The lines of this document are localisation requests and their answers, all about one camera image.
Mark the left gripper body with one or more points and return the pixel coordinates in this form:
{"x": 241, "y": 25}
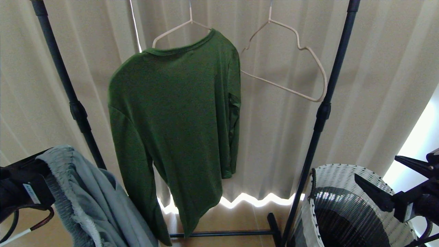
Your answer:
{"x": 20, "y": 192}

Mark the pink clothes hanger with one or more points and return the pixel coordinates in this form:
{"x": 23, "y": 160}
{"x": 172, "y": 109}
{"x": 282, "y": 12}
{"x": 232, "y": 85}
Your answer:
{"x": 270, "y": 12}
{"x": 190, "y": 13}

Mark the beige curtain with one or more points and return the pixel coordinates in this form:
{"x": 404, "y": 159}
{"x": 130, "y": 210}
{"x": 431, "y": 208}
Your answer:
{"x": 377, "y": 68}

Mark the white laundry basket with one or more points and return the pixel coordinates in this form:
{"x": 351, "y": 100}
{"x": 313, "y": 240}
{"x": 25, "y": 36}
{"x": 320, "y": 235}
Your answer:
{"x": 343, "y": 178}

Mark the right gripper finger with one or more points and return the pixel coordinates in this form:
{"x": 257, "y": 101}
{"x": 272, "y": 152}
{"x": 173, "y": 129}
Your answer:
{"x": 416, "y": 164}
{"x": 374, "y": 193}

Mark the black clothes rack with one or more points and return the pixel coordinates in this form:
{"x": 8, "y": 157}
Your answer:
{"x": 322, "y": 113}

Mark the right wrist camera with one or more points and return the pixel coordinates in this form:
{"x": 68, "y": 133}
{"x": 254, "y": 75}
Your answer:
{"x": 434, "y": 156}

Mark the green long-sleeved shirt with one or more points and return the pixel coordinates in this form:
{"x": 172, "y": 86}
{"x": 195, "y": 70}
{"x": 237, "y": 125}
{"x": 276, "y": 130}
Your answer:
{"x": 171, "y": 120}

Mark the pale grey garment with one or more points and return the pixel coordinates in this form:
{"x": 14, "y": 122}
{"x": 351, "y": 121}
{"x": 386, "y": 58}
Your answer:
{"x": 92, "y": 206}

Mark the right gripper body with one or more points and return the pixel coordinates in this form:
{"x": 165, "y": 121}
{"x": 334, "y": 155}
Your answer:
{"x": 418, "y": 202}

